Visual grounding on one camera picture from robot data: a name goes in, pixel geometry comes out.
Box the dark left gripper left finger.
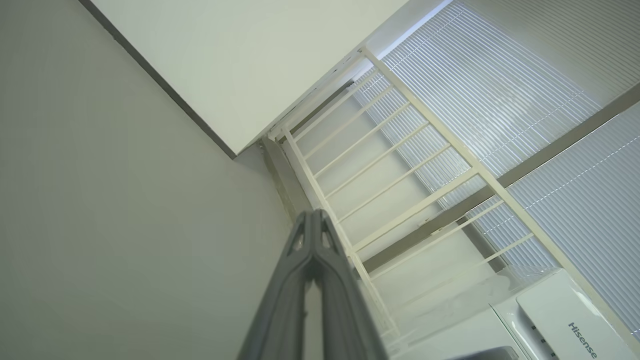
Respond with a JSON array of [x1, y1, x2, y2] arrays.
[[237, 209, 317, 360]]

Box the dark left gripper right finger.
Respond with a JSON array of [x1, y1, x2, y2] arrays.
[[314, 209, 388, 360]]

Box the white front-load washing machine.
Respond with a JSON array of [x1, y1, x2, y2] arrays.
[[390, 267, 640, 360]]

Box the white metal bar rack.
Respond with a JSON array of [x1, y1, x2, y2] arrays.
[[265, 46, 640, 353]]

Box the white washer detergent drawer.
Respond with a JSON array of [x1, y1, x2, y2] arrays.
[[515, 269, 637, 360]]

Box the dark grey window frame bar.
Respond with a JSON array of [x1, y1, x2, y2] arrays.
[[362, 82, 640, 273]]

